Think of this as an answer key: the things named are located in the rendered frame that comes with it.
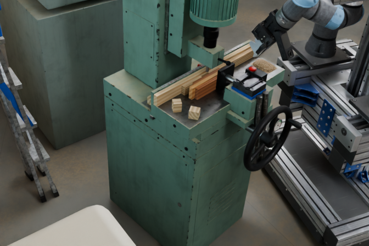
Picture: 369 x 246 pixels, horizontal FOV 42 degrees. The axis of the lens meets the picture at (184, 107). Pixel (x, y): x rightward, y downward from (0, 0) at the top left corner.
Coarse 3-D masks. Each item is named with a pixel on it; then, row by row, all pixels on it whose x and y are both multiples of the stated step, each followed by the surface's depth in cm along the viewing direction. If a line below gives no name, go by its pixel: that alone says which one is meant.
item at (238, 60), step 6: (240, 54) 211; (246, 54) 212; (252, 54) 216; (228, 60) 207; (234, 60) 207; (240, 60) 211; (246, 60) 215; (216, 66) 203; (222, 66) 203; (234, 66) 210; (198, 78) 195; (186, 84) 191; (186, 90) 191
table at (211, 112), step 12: (252, 60) 215; (240, 72) 207; (276, 72) 209; (228, 84) 200; (276, 84) 212; (180, 96) 192; (204, 96) 192; (216, 96) 193; (156, 108) 186; (168, 108) 185; (204, 108) 186; (216, 108) 187; (228, 108) 190; (168, 120) 184; (180, 120) 180; (192, 120) 180; (204, 120) 181; (216, 120) 188; (240, 120) 187; (252, 120) 189; (180, 132) 181; (192, 132) 179
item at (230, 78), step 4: (232, 64) 194; (224, 68) 192; (228, 68) 193; (232, 68) 195; (220, 72) 190; (224, 72) 192; (228, 72) 195; (232, 72) 197; (220, 76) 192; (224, 76) 194; (228, 76) 194; (232, 76) 199; (220, 80) 193; (224, 80) 195; (228, 80) 193; (232, 80) 192; (216, 84) 195; (220, 84) 194; (224, 84) 197; (216, 88) 196; (220, 88) 196
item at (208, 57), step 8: (192, 40) 193; (200, 40) 193; (192, 48) 193; (200, 48) 189; (208, 48) 189; (216, 48) 189; (224, 48) 189; (192, 56) 195; (200, 56) 191; (208, 56) 188; (216, 56) 188; (208, 64) 190; (216, 64) 191
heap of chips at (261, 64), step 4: (256, 60) 213; (260, 60) 213; (264, 60) 213; (252, 64) 213; (256, 64) 211; (260, 64) 210; (264, 64) 210; (268, 64) 210; (272, 64) 212; (260, 68) 210; (264, 68) 209; (268, 68) 209; (272, 68) 210; (276, 68) 211; (268, 72) 208
